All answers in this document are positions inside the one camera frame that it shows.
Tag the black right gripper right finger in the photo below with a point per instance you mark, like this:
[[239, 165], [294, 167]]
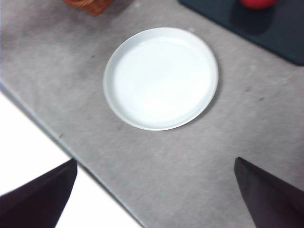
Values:
[[273, 202]]

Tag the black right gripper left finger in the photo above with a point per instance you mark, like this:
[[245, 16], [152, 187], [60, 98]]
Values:
[[35, 202]]

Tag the red tomato with green stem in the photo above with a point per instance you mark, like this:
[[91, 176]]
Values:
[[257, 3]]

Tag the white round plate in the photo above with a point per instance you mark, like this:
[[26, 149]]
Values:
[[161, 80]]

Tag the black rectangular tray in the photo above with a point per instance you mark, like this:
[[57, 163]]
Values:
[[273, 31]]

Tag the brown wicker basket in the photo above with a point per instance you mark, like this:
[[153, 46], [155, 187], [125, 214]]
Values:
[[92, 6]]

